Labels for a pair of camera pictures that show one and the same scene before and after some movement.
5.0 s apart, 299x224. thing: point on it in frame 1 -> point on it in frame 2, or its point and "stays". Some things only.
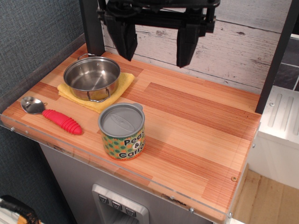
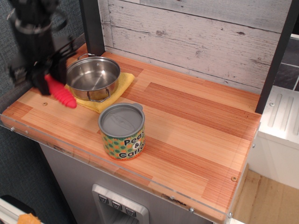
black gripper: x=162 y=14 -> x=35 y=54
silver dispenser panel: x=114 y=208 stays
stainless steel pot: x=91 y=77 stays
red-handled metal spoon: x=34 y=105 -> x=61 y=93
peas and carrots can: x=122 y=126 stays
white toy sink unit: x=275 y=152 stays
